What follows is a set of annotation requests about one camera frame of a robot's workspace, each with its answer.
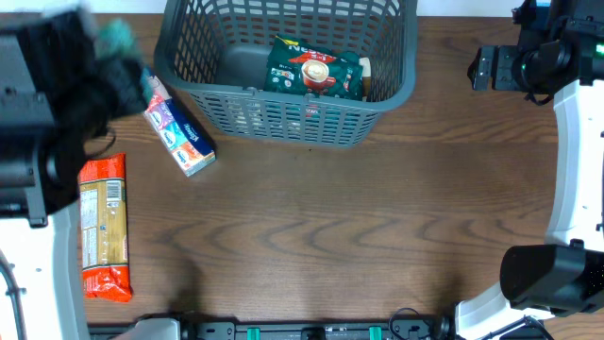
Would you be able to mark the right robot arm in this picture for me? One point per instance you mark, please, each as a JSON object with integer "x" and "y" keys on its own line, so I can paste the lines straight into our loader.
{"x": 557, "y": 61}

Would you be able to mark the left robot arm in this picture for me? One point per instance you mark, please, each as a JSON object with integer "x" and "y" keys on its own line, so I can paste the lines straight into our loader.
{"x": 63, "y": 80}

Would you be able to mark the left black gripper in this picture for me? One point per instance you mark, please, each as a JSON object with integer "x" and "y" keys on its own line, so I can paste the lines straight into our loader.
{"x": 121, "y": 82}

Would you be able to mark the grey plastic lattice basket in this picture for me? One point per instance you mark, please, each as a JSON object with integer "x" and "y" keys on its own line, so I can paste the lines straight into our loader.
{"x": 216, "y": 51}

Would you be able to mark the orange spaghetti packet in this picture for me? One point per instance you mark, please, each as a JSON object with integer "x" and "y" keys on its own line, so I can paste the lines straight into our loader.
{"x": 103, "y": 223}

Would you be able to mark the Kleenex tissue multipack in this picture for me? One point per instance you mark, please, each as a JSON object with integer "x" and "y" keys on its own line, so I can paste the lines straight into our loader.
{"x": 183, "y": 140}

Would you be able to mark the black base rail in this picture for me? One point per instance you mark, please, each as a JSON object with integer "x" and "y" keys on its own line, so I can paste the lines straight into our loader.
{"x": 404, "y": 324}

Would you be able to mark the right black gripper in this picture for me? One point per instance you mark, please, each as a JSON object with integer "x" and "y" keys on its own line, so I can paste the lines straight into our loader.
{"x": 483, "y": 67}

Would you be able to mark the brown cookie pouch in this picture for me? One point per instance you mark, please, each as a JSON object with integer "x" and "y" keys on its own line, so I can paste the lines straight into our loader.
{"x": 365, "y": 76}

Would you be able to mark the mint green wipes packet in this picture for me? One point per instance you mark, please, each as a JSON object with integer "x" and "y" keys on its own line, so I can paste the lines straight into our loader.
{"x": 117, "y": 40}

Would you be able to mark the beige paper pouch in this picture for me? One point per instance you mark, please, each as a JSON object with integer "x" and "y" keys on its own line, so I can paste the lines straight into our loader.
{"x": 272, "y": 120}

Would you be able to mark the green Nescafe coffee bag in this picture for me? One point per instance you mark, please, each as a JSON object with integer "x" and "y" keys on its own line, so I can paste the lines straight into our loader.
{"x": 296, "y": 67}

